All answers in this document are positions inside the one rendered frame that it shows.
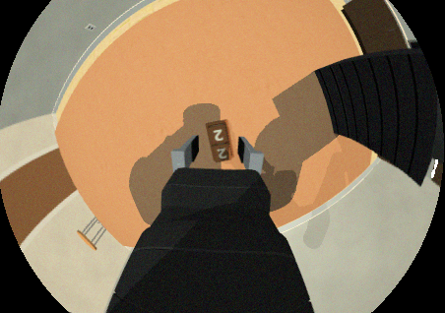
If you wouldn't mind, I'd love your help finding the brown calendar cube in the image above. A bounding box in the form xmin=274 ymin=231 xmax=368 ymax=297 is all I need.
xmin=212 ymin=143 xmax=231 ymax=162
xmin=208 ymin=123 xmax=228 ymax=145

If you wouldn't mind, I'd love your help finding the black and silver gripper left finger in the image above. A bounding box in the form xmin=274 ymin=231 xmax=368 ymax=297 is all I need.
xmin=171 ymin=135 xmax=199 ymax=172

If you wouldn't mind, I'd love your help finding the brown wooden tray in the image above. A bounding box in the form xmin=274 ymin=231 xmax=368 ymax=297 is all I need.
xmin=206 ymin=119 xmax=234 ymax=160

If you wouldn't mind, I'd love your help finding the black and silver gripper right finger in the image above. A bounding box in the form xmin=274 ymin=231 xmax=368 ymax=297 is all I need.
xmin=237 ymin=137 xmax=264 ymax=175

